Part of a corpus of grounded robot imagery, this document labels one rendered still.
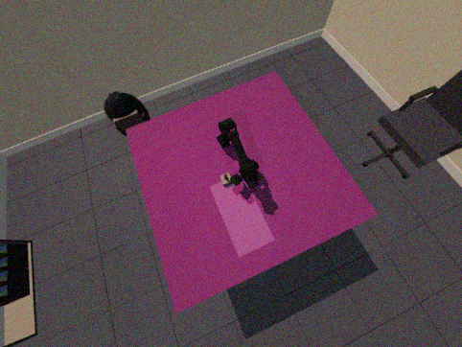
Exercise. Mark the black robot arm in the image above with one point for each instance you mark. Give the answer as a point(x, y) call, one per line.
point(247, 167)

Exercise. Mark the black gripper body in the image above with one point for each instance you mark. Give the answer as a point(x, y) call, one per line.
point(237, 179)

